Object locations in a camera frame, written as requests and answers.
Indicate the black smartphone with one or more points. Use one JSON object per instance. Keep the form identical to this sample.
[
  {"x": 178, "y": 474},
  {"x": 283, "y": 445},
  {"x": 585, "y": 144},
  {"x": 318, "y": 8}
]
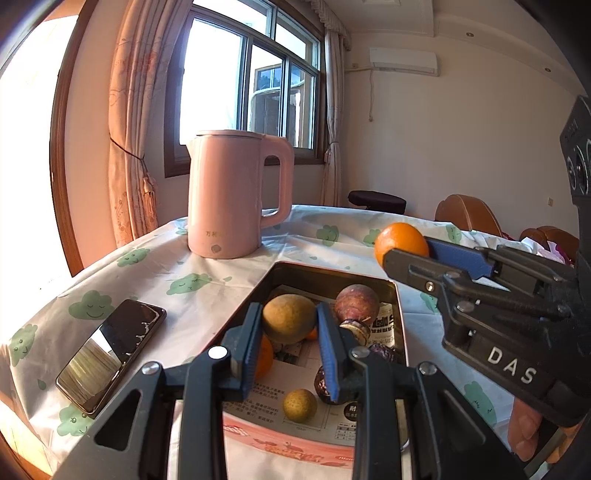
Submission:
[{"x": 106, "y": 355}]

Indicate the peach patterned curtain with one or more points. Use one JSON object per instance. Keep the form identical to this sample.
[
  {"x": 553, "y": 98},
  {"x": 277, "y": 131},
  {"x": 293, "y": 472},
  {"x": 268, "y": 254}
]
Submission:
[{"x": 134, "y": 138}]

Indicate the sliding glass window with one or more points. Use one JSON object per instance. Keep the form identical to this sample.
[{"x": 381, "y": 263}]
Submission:
[{"x": 217, "y": 83}]

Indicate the small yellow-green round fruit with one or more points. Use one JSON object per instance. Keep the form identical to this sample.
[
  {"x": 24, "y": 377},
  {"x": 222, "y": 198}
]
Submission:
[{"x": 300, "y": 405}]

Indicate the person's right hand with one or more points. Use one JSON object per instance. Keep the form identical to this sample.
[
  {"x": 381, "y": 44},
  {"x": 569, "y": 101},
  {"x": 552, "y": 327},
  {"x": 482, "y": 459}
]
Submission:
[{"x": 524, "y": 429}]

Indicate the black round stool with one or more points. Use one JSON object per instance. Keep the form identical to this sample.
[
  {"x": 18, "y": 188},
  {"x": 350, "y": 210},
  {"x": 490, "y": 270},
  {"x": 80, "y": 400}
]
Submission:
[{"x": 376, "y": 199}]

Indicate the tan round fruit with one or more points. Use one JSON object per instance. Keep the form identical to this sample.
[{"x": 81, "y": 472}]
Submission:
[{"x": 288, "y": 318}]

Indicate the narrow beige curtain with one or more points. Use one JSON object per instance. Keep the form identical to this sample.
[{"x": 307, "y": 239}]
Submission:
[{"x": 334, "y": 115}]

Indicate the frilled curtain valance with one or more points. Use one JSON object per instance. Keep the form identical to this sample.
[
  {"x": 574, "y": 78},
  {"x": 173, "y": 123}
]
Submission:
[{"x": 332, "y": 23}]

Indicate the white green-cloud tablecloth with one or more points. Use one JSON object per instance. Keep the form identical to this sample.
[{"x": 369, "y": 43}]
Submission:
[{"x": 152, "y": 263}]

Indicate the pink rectangular tin box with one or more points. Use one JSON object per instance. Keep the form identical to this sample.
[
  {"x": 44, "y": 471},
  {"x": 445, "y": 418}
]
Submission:
[{"x": 286, "y": 457}]

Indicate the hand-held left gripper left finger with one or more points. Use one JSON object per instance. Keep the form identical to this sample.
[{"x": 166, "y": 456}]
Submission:
[{"x": 249, "y": 350}]

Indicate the orange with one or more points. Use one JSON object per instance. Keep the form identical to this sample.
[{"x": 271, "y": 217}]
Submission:
[
  {"x": 312, "y": 334},
  {"x": 264, "y": 357},
  {"x": 397, "y": 237}
]

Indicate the white air conditioner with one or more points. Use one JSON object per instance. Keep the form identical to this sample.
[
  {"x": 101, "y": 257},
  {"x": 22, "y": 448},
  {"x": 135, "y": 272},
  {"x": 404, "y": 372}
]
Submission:
[{"x": 401, "y": 60}]

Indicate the purple floral cushion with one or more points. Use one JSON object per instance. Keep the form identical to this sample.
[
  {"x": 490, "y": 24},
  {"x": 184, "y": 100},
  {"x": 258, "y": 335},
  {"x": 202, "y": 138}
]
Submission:
[{"x": 561, "y": 253}]

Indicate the purple passion fruit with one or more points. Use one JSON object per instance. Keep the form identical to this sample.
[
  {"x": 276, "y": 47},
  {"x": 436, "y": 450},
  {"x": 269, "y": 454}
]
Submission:
[{"x": 358, "y": 300}]

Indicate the pink electric kettle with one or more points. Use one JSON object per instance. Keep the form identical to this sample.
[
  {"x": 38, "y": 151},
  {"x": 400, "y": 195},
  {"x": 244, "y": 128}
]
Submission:
[{"x": 221, "y": 198}]

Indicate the brown wooden door frame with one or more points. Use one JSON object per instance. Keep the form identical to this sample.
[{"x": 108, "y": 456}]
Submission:
[{"x": 62, "y": 161}]

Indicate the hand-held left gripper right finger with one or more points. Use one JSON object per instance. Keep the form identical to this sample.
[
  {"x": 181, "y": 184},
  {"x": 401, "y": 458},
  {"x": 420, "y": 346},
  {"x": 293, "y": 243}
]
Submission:
[{"x": 330, "y": 355}]

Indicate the brown leather chair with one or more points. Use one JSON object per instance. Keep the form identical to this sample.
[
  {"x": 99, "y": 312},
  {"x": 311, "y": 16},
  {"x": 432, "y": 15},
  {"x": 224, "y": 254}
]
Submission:
[{"x": 466, "y": 212}]

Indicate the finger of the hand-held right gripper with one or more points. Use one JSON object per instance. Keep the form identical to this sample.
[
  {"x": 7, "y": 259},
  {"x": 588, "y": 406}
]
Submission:
[
  {"x": 455, "y": 256},
  {"x": 411, "y": 270}
]

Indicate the brown leather sofa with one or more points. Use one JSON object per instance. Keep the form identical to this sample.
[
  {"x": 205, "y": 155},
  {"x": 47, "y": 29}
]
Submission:
[{"x": 561, "y": 235}]

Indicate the printed paper sheet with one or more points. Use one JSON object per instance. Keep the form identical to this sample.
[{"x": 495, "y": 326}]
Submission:
[{"x": 272, "y": 392}]

